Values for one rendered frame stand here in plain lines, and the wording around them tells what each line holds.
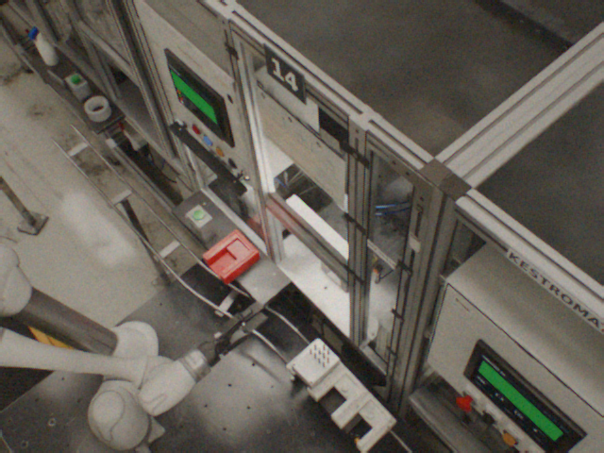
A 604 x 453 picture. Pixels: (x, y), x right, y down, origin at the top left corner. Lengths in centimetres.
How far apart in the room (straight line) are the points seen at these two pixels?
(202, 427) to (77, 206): 179
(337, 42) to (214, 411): 146
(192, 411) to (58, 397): 49
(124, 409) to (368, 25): 140
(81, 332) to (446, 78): 136
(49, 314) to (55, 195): 190
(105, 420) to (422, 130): 141
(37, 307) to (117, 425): 46
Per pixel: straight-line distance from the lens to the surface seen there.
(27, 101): 447
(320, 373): 220
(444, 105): 135
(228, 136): 186
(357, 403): 222
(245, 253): 236
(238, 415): 245
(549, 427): 149
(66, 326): 217
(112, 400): 227
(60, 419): 261
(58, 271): 369
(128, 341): 231
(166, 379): 200
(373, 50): 144
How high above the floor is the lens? 302
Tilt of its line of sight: 59 degrees down
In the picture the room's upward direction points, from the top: 7 degrees counter-clockwise
